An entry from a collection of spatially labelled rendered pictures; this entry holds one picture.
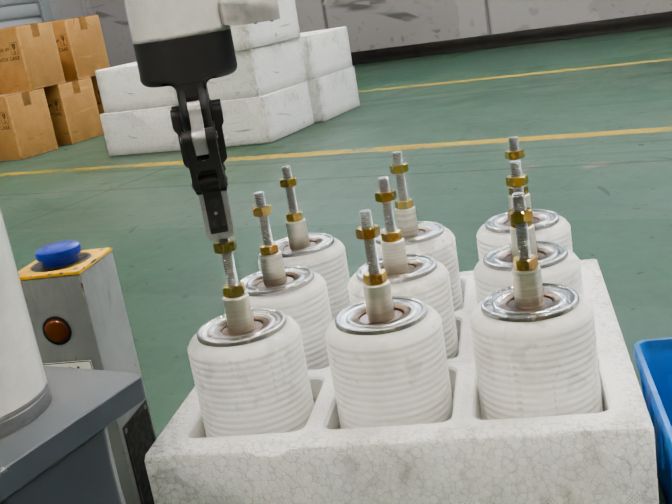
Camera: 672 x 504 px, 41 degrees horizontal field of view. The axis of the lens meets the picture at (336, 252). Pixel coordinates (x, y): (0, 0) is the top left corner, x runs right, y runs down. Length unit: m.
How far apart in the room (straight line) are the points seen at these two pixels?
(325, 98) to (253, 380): 3.17
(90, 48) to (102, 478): 4.39
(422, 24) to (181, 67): 5.66
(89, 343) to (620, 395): 0.45
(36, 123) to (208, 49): 3.88
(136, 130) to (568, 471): 3.28
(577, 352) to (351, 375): 0.17
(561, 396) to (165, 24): 0.40
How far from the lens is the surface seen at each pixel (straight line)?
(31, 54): 4.58
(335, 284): 0.95
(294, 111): 3.66
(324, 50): 3.91
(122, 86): 3.86
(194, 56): 0.68
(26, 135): 4.50
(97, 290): 0.82
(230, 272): 0.74
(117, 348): 0.85
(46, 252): 0.83
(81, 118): 4.75
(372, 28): 6.46
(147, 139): 3.81
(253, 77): 3.46
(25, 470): 0.51
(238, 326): 0.74
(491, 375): 0.70
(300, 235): 0.96
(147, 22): 0.68
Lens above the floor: 0.50
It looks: 16 degrees down
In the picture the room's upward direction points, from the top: 9 degrees counter-clockwise
